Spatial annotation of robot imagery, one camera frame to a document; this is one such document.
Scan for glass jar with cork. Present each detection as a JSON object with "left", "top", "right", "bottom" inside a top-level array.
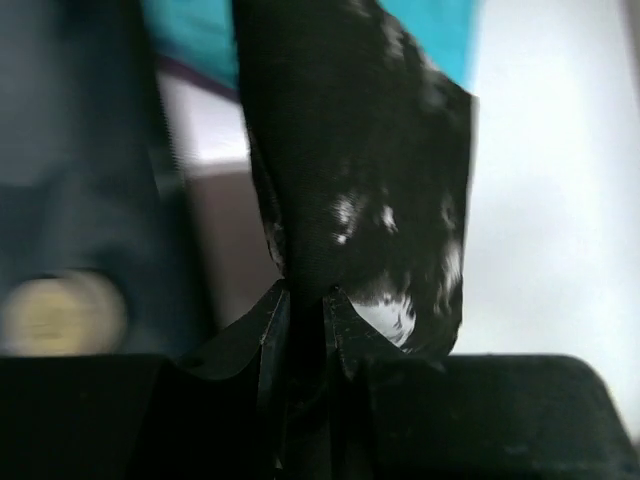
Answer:
[{"left": 1, "top": 271, "right": 128, "bottom": 357}]

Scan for black white tie-dye shirt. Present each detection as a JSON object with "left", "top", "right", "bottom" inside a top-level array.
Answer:
[{"left": 232, "top": 1, "right": 473, "bottom": 358}]

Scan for pink hard-shell suitcase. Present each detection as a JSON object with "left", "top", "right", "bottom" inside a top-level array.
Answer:
[{"left": 1, "top": 1, "right": 214, "bottom": 357}]

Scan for turquoise shorts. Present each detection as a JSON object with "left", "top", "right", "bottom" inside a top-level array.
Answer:
[{"left": 142, "top": 0, "right": 483, "bottom": 89}]

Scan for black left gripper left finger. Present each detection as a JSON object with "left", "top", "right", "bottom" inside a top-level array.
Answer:
[{"left": 1, "top": 282, "right": 290, "bottom": 479}]

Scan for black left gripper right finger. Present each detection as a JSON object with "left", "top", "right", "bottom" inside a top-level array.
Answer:
[{"left": 323, "top": 291, "right": 639, "bottom": 479}]

